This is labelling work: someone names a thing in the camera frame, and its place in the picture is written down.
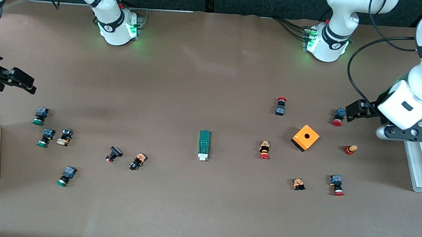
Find green load switch white handle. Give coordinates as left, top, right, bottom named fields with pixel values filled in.
left=196, top=129, right=213, bottom=162

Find red mushroom button blue block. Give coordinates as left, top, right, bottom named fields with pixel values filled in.
left=328, top=174, right=347, bottom=197
left=275, top=97, right=288, bottom=117
left=332, top=107, right=347, bottom=128

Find green push button blue block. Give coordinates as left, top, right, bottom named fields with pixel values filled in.
left=32, top=106, right=50, bottom=127
left=56, top=165, right=77, bottom=188
left=37, top=128, right=56, bottom=149

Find red emergency stop orange block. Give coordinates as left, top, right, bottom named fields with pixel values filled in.
left=258, top=140, right=272, bottom=161

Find black push button orange block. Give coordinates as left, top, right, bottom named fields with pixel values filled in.
left=129, top=152, right=148, bottom=172

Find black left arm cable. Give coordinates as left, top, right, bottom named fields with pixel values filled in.
left=342, top=0, right=422, bottom=120

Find orange button enclosure box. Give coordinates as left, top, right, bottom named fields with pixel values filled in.
left=290, top=123, right=321, bottom=154

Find black switch orange contact block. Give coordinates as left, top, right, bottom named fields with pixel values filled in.
left=56, top=127, right=74, bottom=147

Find black left base cables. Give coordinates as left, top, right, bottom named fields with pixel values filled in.
left=272, top=17, right=312, bottom=43

